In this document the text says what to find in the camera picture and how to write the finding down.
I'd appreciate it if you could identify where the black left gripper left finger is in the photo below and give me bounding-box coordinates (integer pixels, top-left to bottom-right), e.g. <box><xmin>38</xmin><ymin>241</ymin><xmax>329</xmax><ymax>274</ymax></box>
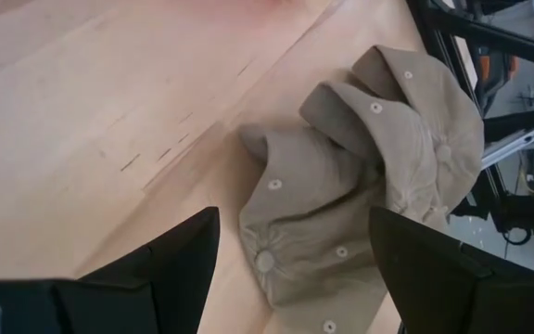
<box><xmin>53</xmin><ymin>207</ymin><xmax>222</xmax><ymax>334</ymax></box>

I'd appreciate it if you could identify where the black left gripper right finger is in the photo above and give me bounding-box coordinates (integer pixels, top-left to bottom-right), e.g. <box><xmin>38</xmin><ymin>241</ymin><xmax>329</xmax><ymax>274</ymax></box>
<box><xmin>371</xmin><ymin>207</ymin><xmax>534</xmax><ymax>334</ymax></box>

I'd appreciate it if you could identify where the beige cotton cap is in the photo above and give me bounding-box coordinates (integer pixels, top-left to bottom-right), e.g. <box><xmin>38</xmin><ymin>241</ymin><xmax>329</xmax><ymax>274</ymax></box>
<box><xmin>298</xmin><ymin>44</ymin><xmax>486</xmax><ymax>233</ymax></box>
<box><xmin>236</xmin><ymin>122</ymin><xmax>391</xmax><ymax>334</ymax></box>

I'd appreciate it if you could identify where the silver aluminium bar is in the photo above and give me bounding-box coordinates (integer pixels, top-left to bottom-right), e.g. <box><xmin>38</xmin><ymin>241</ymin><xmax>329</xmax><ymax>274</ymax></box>
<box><xmin>479</xmin><ymin>127</ymin><xmax>534</xmax><ymax>172</ymax></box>

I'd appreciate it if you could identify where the orange black tool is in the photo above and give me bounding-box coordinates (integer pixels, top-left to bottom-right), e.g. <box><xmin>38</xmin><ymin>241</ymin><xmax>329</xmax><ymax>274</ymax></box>
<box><xmin>477</xmin><ymin>50</ymin><xmax>521</xmax><ymax>108</ymax></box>

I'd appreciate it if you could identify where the black aluminium table frame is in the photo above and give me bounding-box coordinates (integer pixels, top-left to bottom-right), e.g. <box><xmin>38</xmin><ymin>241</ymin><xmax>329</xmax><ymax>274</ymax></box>
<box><xmin>405</xmin><ymin>0</ymin><xmax>534</xmax><ymax>233</ymax></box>

